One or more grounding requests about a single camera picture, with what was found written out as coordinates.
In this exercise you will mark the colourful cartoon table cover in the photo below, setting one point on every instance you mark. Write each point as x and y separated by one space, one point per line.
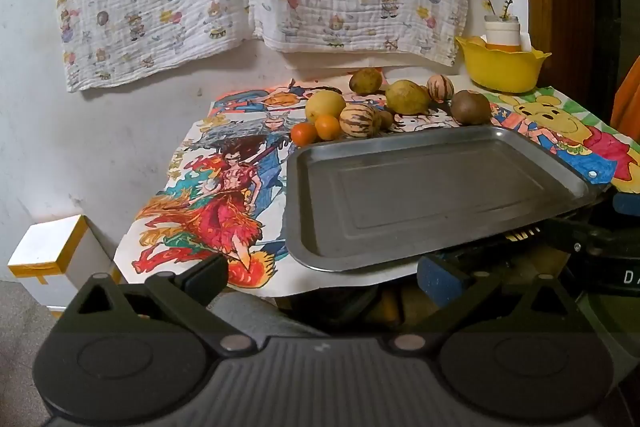
220 207

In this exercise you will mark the metal tray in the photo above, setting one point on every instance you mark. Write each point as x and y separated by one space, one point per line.
425 197

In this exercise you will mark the striped pepino melon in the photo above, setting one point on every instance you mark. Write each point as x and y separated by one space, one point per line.
357 120
440 85

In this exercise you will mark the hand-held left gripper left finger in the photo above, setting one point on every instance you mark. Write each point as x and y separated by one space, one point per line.
207 274

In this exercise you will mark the large brown fruit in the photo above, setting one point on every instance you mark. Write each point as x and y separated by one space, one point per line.
471 107

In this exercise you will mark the thin plant twig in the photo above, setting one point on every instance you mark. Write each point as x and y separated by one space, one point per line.
506 4

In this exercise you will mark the white box with yellow tape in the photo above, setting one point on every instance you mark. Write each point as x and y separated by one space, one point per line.
55 252

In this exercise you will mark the orange cloth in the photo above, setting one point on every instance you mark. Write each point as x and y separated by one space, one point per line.
627 97

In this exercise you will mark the white orange cup with plant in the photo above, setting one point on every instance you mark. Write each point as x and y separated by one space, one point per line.
501 34

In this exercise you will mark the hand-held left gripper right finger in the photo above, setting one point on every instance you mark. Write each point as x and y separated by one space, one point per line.
442 282

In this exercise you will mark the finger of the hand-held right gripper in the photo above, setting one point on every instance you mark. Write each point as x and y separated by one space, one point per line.
575 234
626 206

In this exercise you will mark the small brown fruit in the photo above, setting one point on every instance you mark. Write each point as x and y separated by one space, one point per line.
379 121
389 119

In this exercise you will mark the green pear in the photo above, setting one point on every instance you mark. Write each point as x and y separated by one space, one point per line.
407 97
366 81

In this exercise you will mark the yellow lemon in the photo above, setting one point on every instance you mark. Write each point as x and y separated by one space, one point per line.
325 105

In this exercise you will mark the yellow plastic bowl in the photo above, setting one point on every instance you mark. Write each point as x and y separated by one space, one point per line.
505 69

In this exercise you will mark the small orange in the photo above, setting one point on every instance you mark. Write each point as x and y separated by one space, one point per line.
327 127
304 133

